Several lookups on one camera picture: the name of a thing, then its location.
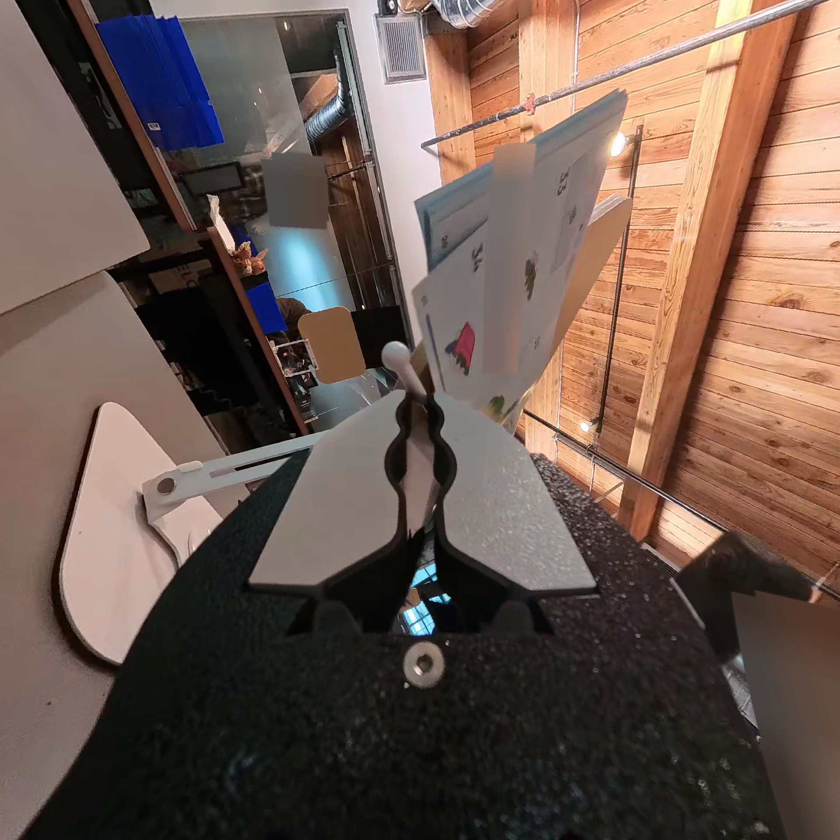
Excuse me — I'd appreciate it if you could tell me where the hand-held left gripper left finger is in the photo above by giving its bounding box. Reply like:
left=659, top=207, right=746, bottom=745
left=248, top=390, right=411, bottom=597

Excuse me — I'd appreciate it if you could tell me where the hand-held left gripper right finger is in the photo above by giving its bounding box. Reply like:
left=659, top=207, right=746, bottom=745
left=425, top=392, right=598, bottom=597

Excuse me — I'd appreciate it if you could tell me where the white page holder arm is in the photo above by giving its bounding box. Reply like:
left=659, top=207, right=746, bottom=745
left=381, top=340, right=442, bottom=532

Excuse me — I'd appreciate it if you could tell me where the lego instruction booklet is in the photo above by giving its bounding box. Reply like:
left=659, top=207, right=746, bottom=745
left=412, top=88, right=629, bottom=424

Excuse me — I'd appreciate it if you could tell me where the dark monitor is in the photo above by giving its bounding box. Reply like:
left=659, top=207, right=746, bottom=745
left=180, top=161, right=244, bottom=194

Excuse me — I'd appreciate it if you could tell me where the long metal pipe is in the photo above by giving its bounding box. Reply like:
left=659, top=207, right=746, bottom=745
left=420, top=0, right=831, bottom=148

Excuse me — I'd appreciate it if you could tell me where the stack of blue bins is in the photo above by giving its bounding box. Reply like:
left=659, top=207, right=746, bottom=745
left=95, top=13, right=224, bottom=153

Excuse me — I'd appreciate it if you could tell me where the grey round duct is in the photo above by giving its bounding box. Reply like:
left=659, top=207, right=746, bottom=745
left=305, top=56, right=358, bottom=142

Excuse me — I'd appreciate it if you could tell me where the grey wall air vent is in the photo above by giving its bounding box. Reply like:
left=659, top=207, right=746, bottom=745
left=375, top=13, right=429, bottom=85

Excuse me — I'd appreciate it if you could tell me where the ribbed silver duct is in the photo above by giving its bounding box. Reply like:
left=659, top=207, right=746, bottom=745
left=430, top=0, right=521, bottom=28

